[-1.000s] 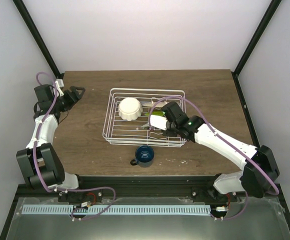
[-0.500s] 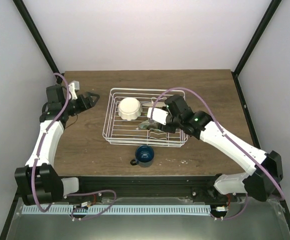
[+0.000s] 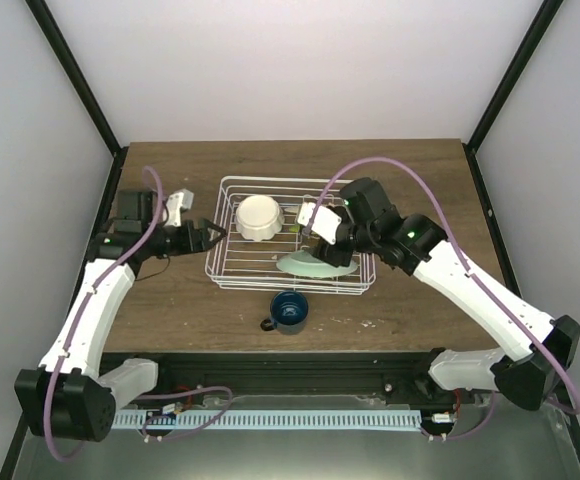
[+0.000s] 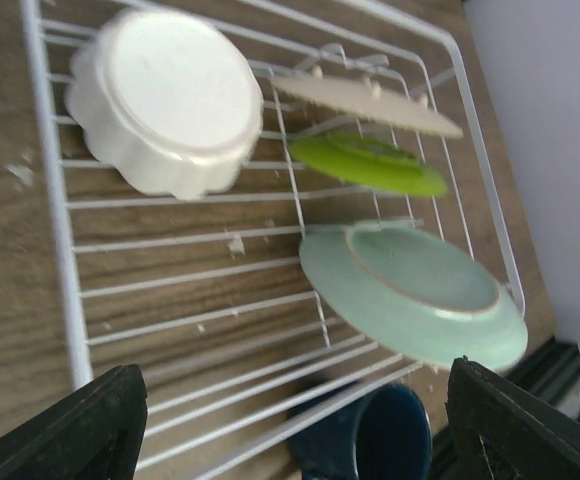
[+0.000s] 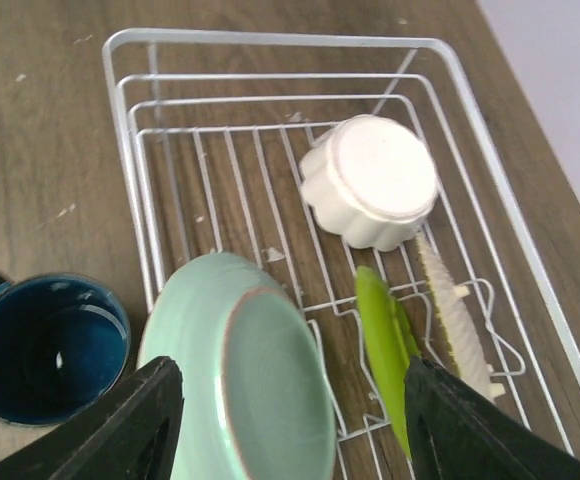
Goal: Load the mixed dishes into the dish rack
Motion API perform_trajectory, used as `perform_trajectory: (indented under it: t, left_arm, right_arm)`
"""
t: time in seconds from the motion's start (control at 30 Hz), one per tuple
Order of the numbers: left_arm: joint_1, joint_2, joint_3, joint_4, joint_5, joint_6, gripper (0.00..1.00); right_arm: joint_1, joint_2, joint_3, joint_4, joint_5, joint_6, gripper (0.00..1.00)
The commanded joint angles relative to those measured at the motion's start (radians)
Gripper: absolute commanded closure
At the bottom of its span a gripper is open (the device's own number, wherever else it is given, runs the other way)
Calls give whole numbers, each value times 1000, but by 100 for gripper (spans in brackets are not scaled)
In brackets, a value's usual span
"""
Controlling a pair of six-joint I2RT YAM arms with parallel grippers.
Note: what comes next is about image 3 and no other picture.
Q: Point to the white scalloped bowl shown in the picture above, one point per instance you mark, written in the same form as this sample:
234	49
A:
259	218

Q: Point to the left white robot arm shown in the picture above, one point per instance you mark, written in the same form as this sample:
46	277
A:
67	396

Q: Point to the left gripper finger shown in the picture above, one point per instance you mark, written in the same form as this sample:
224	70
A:
213	238
211	229

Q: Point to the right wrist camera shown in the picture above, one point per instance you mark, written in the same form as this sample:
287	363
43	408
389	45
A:
320	221

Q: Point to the right black frame post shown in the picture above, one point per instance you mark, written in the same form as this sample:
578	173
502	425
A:
531	40

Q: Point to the dark blue mug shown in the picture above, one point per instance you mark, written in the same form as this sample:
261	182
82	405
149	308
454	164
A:
288	313

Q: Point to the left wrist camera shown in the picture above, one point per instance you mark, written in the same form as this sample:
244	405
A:
177	203

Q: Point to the left black frame post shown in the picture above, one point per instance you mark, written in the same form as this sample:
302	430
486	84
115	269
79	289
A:
51	30

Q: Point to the black frame post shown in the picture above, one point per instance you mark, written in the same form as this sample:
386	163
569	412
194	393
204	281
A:
531	40
51	30

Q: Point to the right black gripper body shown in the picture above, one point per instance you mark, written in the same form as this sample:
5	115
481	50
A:
342	260

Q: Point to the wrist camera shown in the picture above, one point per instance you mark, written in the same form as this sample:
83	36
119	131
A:
320	221
177	203

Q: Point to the pale green plate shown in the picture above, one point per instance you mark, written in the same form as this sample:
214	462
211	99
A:
302	264

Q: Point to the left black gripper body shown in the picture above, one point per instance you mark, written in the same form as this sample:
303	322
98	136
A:
187	244

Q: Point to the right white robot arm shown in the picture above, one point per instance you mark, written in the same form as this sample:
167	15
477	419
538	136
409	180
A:
532	346

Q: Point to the white wire dish rack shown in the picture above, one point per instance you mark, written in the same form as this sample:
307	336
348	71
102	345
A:
241	264

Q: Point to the light blue slotted strip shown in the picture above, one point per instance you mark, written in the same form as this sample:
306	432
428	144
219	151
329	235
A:
366	420

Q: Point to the woven bamboo plate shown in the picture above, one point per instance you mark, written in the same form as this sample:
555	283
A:
292	210

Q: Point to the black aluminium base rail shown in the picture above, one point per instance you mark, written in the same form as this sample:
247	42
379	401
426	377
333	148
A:
398	378

